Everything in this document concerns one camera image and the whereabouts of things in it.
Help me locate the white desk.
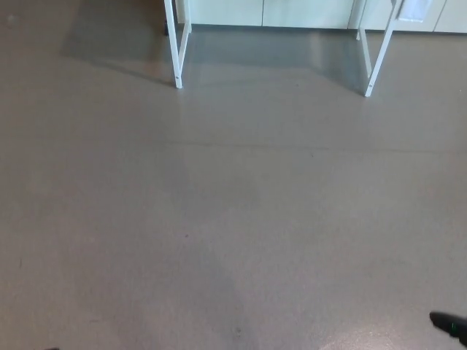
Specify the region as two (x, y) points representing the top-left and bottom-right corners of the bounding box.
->
(163, 0), (403, 98)

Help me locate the white cabinet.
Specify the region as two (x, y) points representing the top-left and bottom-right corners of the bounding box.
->
(174, 0), (467, 34)

